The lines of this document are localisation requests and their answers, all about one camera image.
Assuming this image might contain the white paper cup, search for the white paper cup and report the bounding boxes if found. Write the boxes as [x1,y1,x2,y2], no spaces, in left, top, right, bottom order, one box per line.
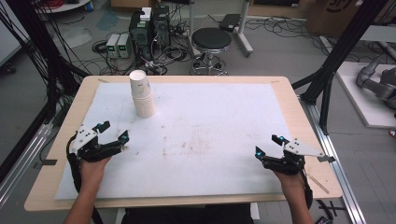
[129,69,153,99]

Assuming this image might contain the person's left hand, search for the person's left hand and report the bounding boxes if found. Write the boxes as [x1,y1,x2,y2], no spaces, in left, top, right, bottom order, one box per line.
[78,155,113,185]

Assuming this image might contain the white base board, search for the white base board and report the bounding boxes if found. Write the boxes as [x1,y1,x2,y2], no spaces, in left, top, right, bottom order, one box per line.
[335,61,396,130]

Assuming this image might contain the aluminium rail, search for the aluminium rail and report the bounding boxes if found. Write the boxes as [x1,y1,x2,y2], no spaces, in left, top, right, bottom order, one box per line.
[299,95,367,224]
[0,122,54,209]

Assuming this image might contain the tangle of floor cables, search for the tangle of floor cables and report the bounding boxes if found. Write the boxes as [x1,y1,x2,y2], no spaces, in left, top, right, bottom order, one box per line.
[91,29,192,77]

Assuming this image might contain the grey power supply unit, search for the grey power supply unit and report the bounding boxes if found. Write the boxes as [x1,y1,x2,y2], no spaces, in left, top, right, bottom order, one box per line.
[106,33,121,59]
[117,33,134,60]

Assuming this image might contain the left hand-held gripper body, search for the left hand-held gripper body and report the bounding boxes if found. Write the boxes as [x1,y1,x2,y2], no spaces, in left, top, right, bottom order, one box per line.
[70,125,123,163]

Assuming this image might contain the white box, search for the white box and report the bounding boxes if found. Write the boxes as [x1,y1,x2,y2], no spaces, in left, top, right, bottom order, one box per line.
[139,7,153,22]

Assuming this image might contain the cardboard box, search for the cardboard box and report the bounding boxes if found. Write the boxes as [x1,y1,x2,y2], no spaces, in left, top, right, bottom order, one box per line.
[305,0,364,39]

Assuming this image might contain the white table mat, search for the white table mat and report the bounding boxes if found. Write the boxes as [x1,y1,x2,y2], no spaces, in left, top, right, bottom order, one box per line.
[54,81,292,201]

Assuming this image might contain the white stand leg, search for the white stand leg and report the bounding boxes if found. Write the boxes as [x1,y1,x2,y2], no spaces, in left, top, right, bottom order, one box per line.
[234,0,254,58]

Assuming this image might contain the black computer tower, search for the black computer tower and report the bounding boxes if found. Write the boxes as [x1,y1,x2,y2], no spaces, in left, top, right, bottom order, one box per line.
[128,10,154,61]
[151,5,172,49]

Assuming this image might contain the thin wooden stick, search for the thin wooden stick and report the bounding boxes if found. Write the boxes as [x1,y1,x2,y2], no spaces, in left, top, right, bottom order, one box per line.
[305,173,331,195]

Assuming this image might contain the light wooden table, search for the light wooden table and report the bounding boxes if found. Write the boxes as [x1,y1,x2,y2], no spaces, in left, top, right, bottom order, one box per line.
[23,75,344,213]

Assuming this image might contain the black round stool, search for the black round stool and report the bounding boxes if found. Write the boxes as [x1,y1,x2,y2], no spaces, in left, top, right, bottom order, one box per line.
[190,27,233,77]

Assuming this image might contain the black floor cables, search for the black floor cables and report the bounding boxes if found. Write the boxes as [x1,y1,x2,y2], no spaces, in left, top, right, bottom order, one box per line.
[245,16,329,56]

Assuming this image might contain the flat black box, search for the flat black box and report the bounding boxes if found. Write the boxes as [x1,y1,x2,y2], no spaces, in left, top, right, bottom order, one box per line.
[219,13,243,34]

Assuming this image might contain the black metal frame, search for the black metal frame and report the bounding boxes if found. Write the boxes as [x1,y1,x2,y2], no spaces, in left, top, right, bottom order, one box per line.
[291,0,390,135]
[0,0,89,185]

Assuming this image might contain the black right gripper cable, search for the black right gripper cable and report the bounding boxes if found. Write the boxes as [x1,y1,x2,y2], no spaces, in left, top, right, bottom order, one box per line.
[299,171,314,210]

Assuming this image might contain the person's right hand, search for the person's right hand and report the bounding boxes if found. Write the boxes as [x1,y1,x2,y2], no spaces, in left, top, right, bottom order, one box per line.
[273,169,304,191]

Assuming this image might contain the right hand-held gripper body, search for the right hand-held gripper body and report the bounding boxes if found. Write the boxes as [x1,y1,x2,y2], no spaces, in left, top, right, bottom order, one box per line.
[263,137,326,176]

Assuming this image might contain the person's dark clothing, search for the person's dark clothing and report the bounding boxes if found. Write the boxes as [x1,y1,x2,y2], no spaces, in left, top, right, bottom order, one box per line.
[120,203,255,224]

